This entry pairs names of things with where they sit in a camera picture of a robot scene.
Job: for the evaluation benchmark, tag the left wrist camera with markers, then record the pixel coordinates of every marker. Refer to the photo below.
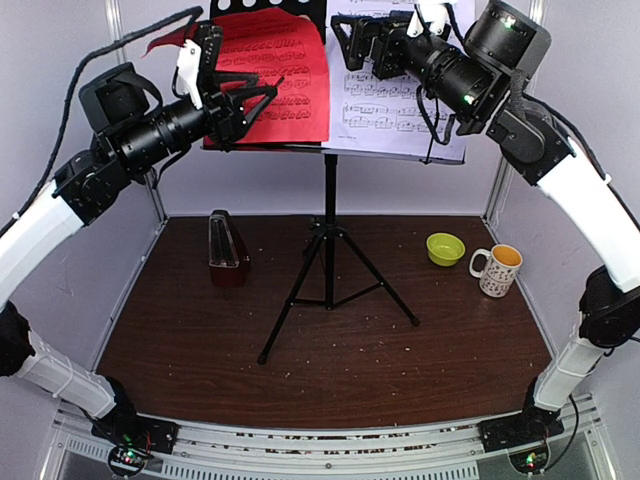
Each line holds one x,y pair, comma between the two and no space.
198,55

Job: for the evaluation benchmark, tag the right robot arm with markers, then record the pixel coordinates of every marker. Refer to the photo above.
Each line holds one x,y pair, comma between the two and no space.
482,80

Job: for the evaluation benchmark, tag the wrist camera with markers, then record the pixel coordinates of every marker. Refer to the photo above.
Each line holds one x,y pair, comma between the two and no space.
198,55
427,17

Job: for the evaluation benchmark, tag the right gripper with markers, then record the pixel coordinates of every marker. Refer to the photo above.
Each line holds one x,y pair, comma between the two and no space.
386,25

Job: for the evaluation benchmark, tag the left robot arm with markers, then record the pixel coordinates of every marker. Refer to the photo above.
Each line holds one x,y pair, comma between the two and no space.
134,132

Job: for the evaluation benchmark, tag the green bowl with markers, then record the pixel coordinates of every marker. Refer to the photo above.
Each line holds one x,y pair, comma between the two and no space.
444,249

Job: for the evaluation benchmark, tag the black music stand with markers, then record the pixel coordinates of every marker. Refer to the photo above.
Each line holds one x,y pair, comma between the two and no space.
326,232

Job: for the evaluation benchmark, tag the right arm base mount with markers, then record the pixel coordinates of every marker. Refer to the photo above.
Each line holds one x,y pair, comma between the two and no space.
525,441

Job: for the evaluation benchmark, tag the aluminium front rail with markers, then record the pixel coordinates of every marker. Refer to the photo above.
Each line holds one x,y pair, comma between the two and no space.
444,450

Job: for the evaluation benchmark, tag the white sheet music page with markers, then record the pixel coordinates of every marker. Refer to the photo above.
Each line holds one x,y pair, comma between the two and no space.
382,116

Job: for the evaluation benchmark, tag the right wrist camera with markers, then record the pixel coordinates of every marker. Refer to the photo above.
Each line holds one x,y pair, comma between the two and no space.
427,17

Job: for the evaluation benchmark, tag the red paper sheet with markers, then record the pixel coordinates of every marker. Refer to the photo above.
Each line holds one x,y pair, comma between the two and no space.
286,50

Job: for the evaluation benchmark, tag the right aluminium corner post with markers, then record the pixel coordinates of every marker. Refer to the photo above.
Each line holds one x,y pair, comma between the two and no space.
536,10

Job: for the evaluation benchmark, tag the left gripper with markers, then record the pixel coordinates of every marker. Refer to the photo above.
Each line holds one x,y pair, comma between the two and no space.
225,113

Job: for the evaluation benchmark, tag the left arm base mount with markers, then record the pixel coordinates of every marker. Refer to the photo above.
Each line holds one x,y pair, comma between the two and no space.
135,443

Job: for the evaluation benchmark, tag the white patterned mug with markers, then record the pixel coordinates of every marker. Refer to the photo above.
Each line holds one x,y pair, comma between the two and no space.
495,269

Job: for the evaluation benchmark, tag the brown wooden metronome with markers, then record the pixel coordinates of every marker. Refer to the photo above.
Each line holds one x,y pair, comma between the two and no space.
229,260

